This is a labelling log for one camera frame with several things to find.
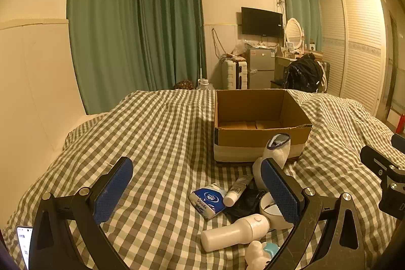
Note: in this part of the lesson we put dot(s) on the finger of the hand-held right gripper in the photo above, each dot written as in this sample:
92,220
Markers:
376,159
399,140

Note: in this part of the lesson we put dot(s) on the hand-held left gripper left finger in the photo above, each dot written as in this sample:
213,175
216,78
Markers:
114,187

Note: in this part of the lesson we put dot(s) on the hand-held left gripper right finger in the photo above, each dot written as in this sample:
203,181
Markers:
278,191

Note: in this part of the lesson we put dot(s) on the white cylindrical cup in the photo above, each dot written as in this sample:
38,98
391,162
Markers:
269,210

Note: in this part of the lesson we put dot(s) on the brown cardboard box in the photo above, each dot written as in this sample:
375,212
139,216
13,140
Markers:
253,137

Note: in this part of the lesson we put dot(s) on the white plastic bottle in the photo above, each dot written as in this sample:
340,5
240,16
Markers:
231,233

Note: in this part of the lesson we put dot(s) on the white and blue figurine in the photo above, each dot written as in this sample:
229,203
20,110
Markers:
258,254

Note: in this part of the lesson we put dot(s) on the red bottle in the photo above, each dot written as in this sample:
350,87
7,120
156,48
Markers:
401,124

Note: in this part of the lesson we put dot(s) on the black pouch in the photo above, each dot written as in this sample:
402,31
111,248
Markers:
245,206

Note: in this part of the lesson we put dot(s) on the white cream tube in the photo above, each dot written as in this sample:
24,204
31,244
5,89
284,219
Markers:
235,192

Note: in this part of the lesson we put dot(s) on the grey checkered blanket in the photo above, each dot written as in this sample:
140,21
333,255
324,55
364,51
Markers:
164,137

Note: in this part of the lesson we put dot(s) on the blue tissue pack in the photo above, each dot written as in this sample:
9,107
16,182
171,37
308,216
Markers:
205,198

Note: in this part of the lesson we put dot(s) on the white louvered wardrobe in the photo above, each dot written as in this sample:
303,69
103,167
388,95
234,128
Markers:
357,48

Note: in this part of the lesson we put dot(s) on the smartphone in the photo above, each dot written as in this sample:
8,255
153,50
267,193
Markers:
25,248

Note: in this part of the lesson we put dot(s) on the black jacket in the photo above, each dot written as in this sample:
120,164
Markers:
302,74

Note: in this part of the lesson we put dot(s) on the brown patterned bag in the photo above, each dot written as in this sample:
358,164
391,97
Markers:
184,85

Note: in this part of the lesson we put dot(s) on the silver small fridge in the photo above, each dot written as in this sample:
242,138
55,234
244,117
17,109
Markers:
261,67

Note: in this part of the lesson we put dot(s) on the white suitcase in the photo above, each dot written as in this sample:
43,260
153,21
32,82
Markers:
231,75

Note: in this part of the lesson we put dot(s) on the white dressing table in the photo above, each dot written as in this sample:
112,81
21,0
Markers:
281,64

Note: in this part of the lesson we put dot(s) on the clear water jug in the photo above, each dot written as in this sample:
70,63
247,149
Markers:
205,85

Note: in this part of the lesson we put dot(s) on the clear plastic bag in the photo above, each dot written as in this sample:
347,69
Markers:
240,48

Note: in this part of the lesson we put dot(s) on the white oval mirror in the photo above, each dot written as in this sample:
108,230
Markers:
293,31

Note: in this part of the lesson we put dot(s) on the light green curtain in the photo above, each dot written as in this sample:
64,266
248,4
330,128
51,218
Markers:
300,1

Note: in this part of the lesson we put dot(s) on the black wall television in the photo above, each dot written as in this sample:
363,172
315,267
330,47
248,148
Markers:
262,21

